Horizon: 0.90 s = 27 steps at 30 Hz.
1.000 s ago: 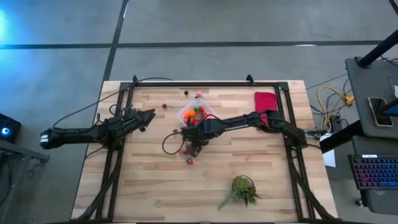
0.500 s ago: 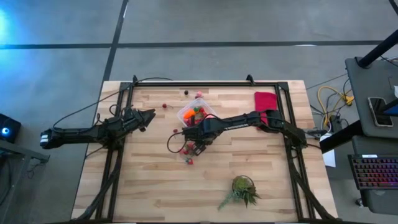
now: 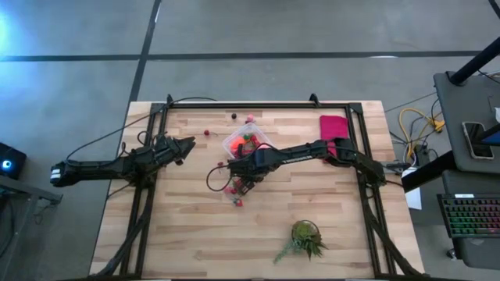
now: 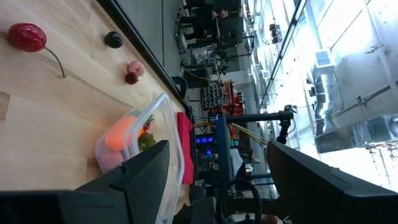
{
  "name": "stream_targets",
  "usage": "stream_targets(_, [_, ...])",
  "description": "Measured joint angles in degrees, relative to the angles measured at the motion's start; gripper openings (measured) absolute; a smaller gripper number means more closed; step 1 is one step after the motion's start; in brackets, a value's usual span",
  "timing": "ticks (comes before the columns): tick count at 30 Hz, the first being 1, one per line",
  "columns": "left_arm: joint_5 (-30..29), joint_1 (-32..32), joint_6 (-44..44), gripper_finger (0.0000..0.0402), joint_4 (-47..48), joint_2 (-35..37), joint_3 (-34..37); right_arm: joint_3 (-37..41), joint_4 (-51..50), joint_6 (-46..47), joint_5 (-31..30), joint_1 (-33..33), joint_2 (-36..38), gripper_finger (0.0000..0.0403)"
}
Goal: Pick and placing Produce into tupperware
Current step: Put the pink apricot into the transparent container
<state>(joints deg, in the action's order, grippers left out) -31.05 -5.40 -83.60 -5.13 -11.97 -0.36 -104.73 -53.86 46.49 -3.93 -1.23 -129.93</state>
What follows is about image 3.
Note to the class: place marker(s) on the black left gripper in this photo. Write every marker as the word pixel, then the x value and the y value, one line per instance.
pixel 167 151

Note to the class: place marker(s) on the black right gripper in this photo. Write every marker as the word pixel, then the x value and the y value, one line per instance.
pixel 248 168

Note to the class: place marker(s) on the small pink toy peach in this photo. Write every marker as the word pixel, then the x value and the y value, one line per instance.
pixel 250 117
pixel 227 190

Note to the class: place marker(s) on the clear plastic tupperware container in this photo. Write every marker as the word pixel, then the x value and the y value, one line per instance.
pixel 250 128

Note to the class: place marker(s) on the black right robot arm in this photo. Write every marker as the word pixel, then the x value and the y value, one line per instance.
pixel 304 152

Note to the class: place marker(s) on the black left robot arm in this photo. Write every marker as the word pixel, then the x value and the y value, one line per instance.
pixel 97 169

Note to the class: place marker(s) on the potted green succulent plant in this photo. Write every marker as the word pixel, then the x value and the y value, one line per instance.
pixel 304 234

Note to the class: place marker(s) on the magenta folded cloth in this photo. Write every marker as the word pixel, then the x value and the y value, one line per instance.
pixel 334 126

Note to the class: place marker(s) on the grey metal stand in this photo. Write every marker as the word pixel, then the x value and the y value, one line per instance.
pixel 27 193

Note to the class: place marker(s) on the white paper sheet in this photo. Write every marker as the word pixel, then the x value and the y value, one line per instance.
pixel 415 200

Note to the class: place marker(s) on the black box with blue light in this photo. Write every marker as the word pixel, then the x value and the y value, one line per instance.
pixel 13 160

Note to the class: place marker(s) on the black power strip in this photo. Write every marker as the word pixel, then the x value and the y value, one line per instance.
pixel 421 154

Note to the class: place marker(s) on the black desk support bar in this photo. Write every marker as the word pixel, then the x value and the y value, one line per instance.
pixel 429 171

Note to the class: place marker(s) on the backlit computer keyboard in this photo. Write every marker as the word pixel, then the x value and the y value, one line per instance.
pixel 468 214

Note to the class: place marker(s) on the grey side desk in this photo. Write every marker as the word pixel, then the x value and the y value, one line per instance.
pixel 457 109

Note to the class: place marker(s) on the smartphone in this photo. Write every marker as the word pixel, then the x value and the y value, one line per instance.
pixel 477 140

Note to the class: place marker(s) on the grey keyboard desk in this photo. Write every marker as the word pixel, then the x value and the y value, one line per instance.
pixel 480 253

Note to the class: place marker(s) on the black pole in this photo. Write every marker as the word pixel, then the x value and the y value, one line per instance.
pixel 474 62

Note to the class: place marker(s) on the black metal table frame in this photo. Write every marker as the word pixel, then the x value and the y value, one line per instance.
pixel 195 105

